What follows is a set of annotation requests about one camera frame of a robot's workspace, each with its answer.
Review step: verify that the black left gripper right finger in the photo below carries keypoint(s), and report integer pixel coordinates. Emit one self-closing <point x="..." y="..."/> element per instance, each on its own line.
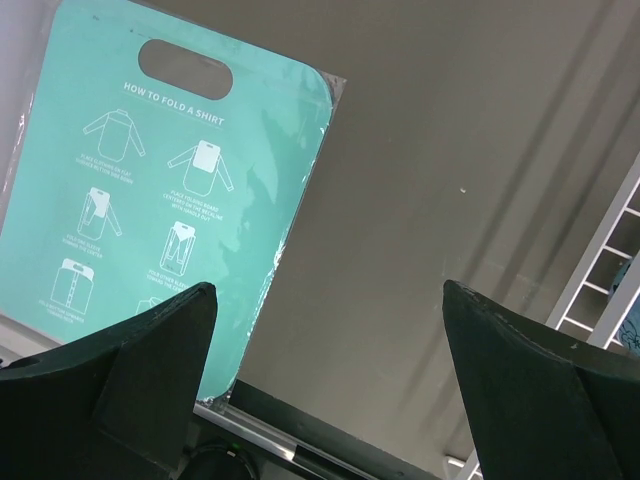
<point x="540" y="404"/>

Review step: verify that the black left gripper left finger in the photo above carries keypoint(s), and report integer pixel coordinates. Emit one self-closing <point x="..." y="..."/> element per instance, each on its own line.
<point x="115" y="404"/>

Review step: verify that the teal shirt folding board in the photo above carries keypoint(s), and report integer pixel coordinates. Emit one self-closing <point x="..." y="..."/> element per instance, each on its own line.
<point x="149" y="154"/>

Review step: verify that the white wire dish rack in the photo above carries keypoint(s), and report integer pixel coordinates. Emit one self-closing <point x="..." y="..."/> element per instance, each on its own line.
<point x="600" y="303"/>

